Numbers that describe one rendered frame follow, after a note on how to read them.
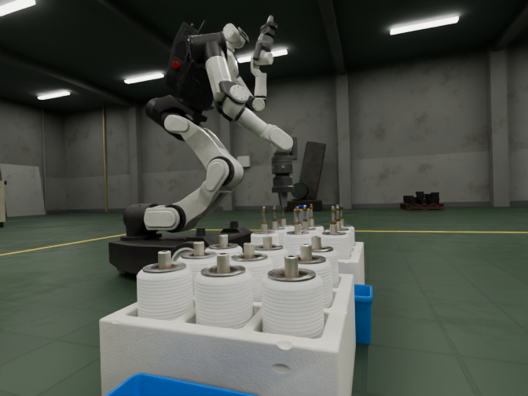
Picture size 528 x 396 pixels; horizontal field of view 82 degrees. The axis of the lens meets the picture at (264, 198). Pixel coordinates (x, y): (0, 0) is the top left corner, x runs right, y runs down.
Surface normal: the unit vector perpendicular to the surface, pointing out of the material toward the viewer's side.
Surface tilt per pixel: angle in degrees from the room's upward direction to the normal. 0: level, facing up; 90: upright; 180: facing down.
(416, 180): 90
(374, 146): 90
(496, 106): 90
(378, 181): 90
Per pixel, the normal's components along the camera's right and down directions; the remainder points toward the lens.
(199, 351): -0.33, 0.01
